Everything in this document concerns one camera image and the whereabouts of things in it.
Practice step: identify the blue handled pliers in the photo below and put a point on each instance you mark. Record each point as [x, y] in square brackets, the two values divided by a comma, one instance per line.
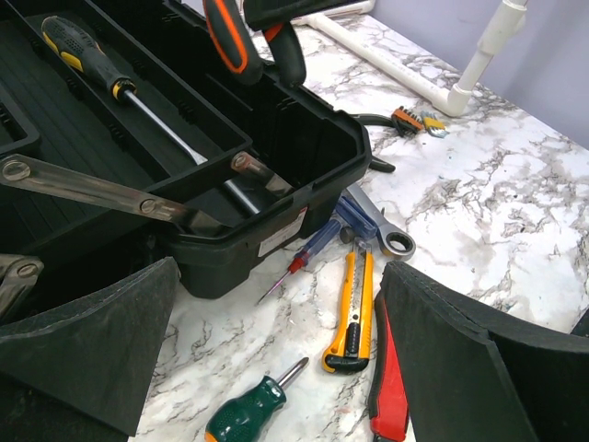
[360, 223]

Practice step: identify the yellow utility knife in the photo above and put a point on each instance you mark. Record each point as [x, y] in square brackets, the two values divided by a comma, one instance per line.
[350, 350]

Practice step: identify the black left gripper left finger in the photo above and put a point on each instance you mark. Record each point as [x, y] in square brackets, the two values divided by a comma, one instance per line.
[84, 368]

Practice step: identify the ratchet wrench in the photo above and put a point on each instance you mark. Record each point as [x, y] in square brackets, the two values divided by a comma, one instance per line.
[393, 242]

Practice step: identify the orange hex key set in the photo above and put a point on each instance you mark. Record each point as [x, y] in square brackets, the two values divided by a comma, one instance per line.
[406, 122]

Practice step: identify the blue clear-handled screwdriver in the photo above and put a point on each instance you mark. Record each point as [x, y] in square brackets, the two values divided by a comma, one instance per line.
[311, 249]

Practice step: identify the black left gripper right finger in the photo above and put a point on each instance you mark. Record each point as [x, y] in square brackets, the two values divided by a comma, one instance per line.
[474, 373]

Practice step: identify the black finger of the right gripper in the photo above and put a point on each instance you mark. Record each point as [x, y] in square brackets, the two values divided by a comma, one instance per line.
[264, 14]

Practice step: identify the green stubby screwdriver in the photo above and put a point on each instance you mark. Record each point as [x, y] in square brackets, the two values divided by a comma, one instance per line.
[242, 419]

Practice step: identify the black yellow wire stripper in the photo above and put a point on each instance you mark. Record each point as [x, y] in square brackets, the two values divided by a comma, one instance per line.
[375, 120]

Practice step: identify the black yellow flat screwdriver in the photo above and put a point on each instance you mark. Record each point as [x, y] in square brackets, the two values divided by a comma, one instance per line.
[81, 51]

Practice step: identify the black plastic toolbox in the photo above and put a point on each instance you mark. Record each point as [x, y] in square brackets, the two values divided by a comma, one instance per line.
[288, 150]

